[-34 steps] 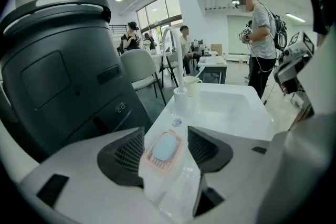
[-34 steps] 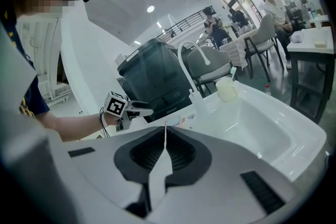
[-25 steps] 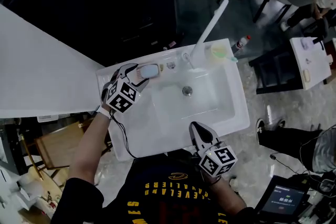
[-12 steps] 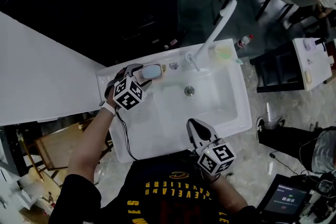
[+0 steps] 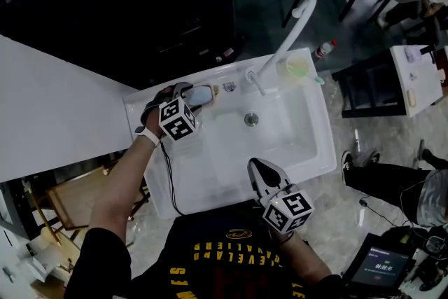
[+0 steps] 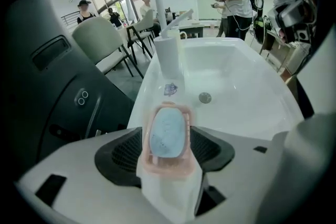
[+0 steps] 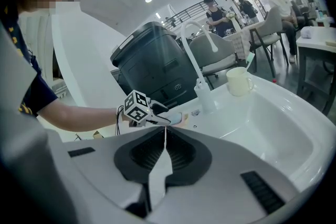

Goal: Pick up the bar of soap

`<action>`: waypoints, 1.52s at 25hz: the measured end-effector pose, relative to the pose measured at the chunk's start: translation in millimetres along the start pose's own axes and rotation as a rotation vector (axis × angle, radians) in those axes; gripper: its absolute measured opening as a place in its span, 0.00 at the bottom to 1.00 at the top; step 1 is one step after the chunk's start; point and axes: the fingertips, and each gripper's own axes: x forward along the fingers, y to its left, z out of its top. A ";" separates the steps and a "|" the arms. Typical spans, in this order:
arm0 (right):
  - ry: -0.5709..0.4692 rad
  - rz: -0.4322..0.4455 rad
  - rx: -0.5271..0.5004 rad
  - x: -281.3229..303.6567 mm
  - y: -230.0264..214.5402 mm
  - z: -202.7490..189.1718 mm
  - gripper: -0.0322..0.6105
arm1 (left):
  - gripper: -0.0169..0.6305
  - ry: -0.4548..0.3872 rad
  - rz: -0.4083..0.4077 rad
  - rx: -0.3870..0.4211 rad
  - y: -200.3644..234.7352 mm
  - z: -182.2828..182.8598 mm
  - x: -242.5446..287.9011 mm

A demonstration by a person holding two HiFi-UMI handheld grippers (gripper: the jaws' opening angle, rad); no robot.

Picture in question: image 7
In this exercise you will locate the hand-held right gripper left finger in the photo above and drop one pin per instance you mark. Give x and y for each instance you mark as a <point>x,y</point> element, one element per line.
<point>105,165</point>

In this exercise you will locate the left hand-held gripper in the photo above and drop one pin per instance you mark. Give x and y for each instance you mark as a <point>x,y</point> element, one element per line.
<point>136,110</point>

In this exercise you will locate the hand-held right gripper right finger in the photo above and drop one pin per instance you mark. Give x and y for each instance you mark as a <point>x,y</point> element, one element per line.
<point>223,186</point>

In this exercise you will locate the blue soap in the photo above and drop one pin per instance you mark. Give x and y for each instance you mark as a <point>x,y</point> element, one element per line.
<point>176,118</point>

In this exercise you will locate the pink soap dish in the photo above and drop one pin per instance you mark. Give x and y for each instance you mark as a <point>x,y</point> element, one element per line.
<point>185,117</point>

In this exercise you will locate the person's left forearm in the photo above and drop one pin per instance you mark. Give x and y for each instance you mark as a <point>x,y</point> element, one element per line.
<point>78,118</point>

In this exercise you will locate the cardboard box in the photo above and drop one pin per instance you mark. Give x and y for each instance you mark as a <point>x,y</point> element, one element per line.
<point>98,134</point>

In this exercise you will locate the white faucet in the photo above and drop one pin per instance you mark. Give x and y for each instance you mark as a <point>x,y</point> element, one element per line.
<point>206,97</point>

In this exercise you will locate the large black machine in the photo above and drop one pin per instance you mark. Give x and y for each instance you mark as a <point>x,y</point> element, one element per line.
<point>152,65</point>

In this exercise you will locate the grey chair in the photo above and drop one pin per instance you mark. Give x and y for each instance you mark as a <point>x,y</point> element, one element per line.
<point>210,52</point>
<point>270,26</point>

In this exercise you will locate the white sink basin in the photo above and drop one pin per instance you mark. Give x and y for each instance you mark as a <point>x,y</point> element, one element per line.
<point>275,126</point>

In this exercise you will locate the cream cup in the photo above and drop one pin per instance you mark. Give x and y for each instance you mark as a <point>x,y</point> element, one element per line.
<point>239,82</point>

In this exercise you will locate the pale green toothbrush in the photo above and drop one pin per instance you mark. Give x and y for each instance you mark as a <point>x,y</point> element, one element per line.
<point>250,59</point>

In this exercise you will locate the checkered tablecloth table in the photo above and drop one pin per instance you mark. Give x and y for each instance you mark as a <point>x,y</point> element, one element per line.
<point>241,39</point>

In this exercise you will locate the white flower vase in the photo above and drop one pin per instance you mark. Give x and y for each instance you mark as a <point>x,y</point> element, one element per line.
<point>233,22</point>

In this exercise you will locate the white top table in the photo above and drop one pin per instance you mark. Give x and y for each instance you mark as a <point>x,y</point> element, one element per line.
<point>315,39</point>

